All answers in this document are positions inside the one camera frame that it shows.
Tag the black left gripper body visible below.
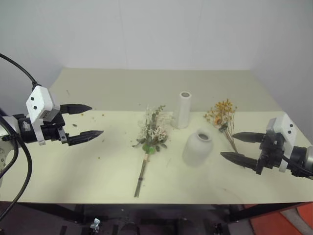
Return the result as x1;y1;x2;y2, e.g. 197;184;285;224
41;110;69;145

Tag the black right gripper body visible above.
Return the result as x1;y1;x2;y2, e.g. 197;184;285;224
255;133;288;175

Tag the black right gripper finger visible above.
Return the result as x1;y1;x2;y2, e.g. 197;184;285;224
220;151;260;170
231;132;265;144

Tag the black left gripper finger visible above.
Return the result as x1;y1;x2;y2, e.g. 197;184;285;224
67;130;105;147
60;104;93;116

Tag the round white jar vase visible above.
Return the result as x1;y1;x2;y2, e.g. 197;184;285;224
182;127;214;168

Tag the tall white cylinder vase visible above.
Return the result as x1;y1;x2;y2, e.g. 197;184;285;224
171;91;192;130

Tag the orange dried flower bouquet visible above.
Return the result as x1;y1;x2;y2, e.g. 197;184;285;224
203;98;239;154

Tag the orange floor panel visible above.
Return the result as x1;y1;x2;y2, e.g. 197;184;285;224
248;200;313;235

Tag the green and white dried bouquet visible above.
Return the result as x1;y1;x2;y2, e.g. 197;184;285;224
132;104;176;199

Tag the small silver white fitting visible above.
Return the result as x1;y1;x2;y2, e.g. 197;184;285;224
89;217;101;231

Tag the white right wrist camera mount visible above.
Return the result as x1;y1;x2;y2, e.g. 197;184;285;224
266;113;298;173

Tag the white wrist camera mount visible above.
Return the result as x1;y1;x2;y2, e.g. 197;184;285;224
25;85;61;146
266;113;298;173

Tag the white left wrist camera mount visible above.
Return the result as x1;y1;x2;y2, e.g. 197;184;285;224
25;85;61;146

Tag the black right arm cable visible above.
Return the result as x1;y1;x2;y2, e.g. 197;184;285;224
283;156;313;181

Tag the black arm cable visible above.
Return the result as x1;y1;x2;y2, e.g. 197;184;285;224
0;53;41;221
283;156;313;181

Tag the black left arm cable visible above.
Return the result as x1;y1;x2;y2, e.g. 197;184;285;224
0;53;41;221

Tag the black table frame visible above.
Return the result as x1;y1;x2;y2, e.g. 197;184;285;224
0;200;313;235

